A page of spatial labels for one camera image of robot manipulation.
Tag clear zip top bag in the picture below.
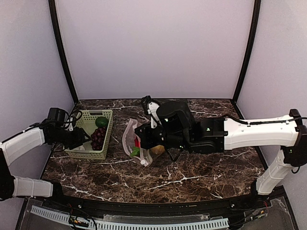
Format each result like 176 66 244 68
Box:
122 119 165 167

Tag dark red grapes bunch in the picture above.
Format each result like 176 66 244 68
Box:
91 127 106 151

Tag yellow lemon toy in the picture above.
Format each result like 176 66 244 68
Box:
150 145 165 155

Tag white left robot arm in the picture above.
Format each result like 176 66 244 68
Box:
0 108 91 201

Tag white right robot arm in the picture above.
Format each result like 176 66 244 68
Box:
134 98 307 196

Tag white garlic toy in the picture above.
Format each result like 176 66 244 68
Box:
75 146 85 151

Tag green perforated plastic basket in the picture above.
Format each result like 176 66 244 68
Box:
65 110 113 160

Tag small green leaf sprig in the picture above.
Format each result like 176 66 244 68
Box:
130 147 140 157

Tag green bell pepper toy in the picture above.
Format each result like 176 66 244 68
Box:
95 116 109 128

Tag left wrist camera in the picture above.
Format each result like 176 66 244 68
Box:
63 110 83 131

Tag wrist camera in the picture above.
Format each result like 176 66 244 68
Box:
63 110 83 131
141 95 161 128

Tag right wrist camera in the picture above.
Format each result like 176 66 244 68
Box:
141 95 161 128

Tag black front table rail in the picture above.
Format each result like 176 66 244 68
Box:
38 185 289 219

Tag white slotted cable duct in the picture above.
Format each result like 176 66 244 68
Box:
30 206 229 230

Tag black left frame post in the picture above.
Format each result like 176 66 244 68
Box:
48 0 79 104

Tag black frame post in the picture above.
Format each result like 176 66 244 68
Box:
232 0 261 103
48 0 79 104

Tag black right frame post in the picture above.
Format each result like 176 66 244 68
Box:
232 0 261 103

